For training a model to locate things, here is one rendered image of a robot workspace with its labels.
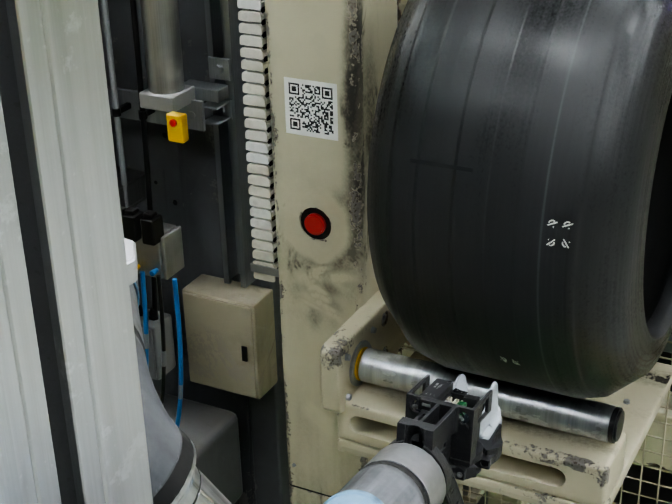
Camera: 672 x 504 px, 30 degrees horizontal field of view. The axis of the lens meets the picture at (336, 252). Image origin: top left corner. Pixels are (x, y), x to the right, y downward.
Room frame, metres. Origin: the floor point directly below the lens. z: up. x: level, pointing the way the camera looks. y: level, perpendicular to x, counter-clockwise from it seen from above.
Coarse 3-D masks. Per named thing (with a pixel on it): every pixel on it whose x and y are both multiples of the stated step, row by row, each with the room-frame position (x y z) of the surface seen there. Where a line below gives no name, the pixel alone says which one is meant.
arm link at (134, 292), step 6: (132, 288) 0.85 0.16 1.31; (132, 294) 0.83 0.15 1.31; (138, 294) 0.87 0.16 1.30; (132, 300) 0.82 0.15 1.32; (138, 300) 0.87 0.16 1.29; (132, 306) 0.81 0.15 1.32; (138, 306) 0.87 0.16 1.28; (132, 312) 0.80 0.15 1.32; (138, 312) 0.82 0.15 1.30; (138, 318) 0.81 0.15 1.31; (138, 324) 0.79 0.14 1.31; (138, 330) 0.78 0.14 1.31; (138, 336) 0.77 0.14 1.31; (144, 348) 0.77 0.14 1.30
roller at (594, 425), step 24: (360, 360) 1.39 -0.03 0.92; (384, 360) 1.38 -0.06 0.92; (408, 360) 1.37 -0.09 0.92; (384, 384) 1.37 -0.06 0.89; (408, 384) 1.35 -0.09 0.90; (480, 384) 1.32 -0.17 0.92; (504, 384) 1.31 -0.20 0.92; (504, 408) 1.29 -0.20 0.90; (528, 408) 1.28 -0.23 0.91; (552, 408) 1.27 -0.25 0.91; (576, 408) 1.26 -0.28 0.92; (600, 408) 1.25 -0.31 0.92; (576, 432) 1.25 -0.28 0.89; (600, 432) 1.23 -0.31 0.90
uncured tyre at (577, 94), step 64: (448, 0) 1.31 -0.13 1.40; (512, 0) 1.28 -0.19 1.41; (576, 0) 1.26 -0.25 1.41; (640, 0) 1.25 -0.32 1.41; (448, 64) 1.25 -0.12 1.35; (512, 64) 1.22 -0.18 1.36; (576, 64) 1.20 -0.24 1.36; (640, 64) 1.20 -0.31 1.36; (384, 128) 1.26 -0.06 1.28; (448, 128) 1.22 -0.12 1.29; (512, 128) 1.19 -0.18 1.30; (576, 128) 1.16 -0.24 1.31; (640, 128) 1.17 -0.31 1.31; (384, 192) 1.23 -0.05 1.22; (448, 192) 1.19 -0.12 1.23; (512, 192) 1.16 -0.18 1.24; (576, 192) 1.14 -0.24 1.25; (640, 192) 1.17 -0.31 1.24; (384, 256) 1.24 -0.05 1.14; (448, 256) 1.19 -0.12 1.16; (512, 256) 1.16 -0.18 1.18; (576, 256) 1.13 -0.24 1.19; (640, 256) 1.18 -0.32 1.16; (448, 320) 1.21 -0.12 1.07; (512, 320) 1.17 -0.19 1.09; (576, 320) 1.14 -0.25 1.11; (640, 320) 1.20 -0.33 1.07; (576, 384) 1.20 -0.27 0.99
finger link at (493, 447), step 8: (496, 432) 1.07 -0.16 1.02; (480, 440) 1.05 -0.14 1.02; (488, 440) 1.05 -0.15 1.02; (496, 440) 1.05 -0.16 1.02; (488, 448) 1.03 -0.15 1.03; (496, 448) 1.03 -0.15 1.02; (488, 456) 1.02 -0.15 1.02; (496, 456) 1.03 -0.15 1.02; (480, 464) 1.02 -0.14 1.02; (488, 464) 1.01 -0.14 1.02
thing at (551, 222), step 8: (552, 216) 1.14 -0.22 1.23; (560, 216) 1.14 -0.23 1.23; (568, 216) 1.14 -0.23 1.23; (552, 224) 1.14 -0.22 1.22; (560, 224) 1.14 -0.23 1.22; (568, 224) 1.14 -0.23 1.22; (544, 232) 1.14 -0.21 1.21; (552, 232) 1.14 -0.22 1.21; (560, 232) 1.14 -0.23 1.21; (568, 232) 1.13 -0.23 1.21; (544, 240) 1.14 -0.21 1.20; (552, 240) 1.14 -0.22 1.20; (560, 240) 1.14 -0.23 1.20; (568, 240) 1.13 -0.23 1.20; (544, 248) 1.14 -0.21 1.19; (552, 248) 1.14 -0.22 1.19; (560, 248) 1.14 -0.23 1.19; (568, 248) 1.13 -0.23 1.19
